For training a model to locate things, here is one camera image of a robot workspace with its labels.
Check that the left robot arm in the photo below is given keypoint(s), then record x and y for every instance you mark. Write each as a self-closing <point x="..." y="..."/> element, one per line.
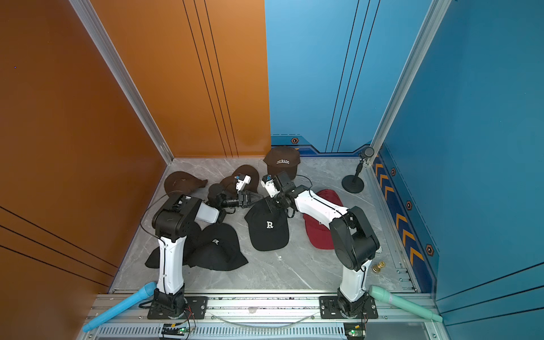
<point x="171" y="225"/>

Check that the brown cap middle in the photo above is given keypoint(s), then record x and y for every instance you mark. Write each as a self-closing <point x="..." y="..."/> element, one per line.
<point x="229" y="184"/>

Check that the aluminium front rail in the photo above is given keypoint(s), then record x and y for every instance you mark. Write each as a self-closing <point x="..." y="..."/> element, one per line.
<point x="268" y="315"/>

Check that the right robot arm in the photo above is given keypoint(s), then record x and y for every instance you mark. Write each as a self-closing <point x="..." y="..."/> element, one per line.
<point x="355" y="242"/>

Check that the brown Colorado cap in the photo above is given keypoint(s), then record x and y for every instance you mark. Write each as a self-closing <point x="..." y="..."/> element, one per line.
<point x="282" y="158"/>

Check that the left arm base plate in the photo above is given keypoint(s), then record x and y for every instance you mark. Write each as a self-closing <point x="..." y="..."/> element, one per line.
<point x="191" y="307"/>

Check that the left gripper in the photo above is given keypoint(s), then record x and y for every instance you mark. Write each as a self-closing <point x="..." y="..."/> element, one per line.
<point x="244" y="199"/>

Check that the black microphone stand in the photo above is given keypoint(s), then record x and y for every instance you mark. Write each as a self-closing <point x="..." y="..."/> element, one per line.
<point x="353" y="183"/>

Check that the green foam handle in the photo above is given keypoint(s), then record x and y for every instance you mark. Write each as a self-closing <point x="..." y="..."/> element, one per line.
<point x="384" y="296"/>

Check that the blue foam handle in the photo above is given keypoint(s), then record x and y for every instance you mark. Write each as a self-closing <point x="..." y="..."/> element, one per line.
<point x="147" y="291"/>

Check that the circuit board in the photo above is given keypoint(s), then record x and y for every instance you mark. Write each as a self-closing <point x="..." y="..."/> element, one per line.
<point x="175" y="331"/>
<point x="354" y="331"/>

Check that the black R cap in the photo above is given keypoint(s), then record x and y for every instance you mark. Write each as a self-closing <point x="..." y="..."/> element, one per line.
<point x="268" y="225"/>

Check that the brown cap far left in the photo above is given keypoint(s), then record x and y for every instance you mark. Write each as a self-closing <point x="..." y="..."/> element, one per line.
<point x="181" y="182"/>

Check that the left circuit board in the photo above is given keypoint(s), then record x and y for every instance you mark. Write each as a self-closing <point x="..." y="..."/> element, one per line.
<point x="175" y="331"/>

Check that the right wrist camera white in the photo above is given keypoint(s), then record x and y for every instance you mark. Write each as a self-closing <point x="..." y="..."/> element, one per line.
<point x="268" y="184"/>

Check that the right circuit board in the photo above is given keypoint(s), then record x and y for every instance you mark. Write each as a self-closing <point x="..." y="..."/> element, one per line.
<point x="354" y="331"/>

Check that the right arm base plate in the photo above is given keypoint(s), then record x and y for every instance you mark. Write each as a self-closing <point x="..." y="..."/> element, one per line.
<point x="335" y="307"/>

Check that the gold chess piece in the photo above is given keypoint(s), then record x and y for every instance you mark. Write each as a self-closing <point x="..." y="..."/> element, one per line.
<point x="378" y="267"/>

